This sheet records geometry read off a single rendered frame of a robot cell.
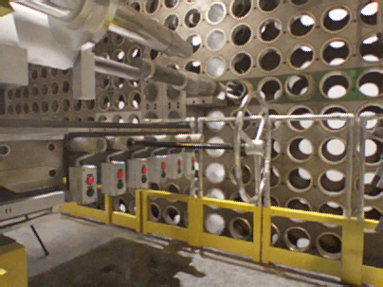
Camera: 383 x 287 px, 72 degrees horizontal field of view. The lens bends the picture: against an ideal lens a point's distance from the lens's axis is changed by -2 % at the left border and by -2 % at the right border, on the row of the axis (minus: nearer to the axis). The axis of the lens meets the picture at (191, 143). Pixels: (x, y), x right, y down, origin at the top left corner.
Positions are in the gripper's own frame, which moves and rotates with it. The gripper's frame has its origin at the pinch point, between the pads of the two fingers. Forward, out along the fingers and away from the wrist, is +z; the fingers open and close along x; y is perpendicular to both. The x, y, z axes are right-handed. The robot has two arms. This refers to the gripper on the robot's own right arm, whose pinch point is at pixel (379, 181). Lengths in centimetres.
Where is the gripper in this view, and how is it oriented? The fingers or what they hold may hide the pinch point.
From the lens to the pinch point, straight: 111.6
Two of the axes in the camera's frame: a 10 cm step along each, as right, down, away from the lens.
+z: -4.1, 9.1, 1.1
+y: 8.0, 4.2, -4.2
